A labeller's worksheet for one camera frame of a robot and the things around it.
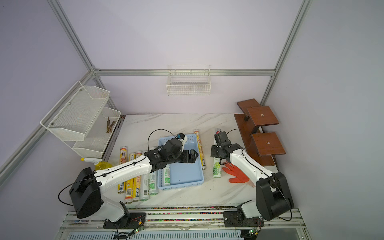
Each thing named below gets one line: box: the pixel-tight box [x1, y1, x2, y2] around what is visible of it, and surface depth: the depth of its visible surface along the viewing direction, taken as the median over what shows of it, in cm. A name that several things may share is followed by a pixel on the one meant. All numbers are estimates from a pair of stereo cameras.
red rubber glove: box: [222, 163, 250, 183], surface depth 88 cm
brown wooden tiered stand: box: [234, 98, 286, 167], surface depth 92 cm
